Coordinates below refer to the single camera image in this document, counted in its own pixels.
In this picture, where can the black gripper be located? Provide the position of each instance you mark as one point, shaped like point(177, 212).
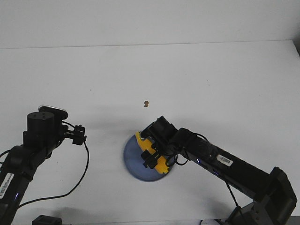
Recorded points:
point(76, 134)
point(153, 143)

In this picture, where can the yellow corn cob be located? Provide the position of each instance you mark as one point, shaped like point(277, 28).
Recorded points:
point(151, 157)

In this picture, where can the blue round plate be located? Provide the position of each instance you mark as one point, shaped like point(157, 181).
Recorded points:
point(134, 163)

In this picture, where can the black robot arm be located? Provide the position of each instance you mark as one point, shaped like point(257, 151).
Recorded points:
point(273, 198)
point(46, 130)

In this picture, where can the white object at table edge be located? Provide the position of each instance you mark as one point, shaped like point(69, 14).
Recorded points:
point(211, 222)

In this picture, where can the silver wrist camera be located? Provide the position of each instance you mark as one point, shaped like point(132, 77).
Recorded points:
point(61, 113)

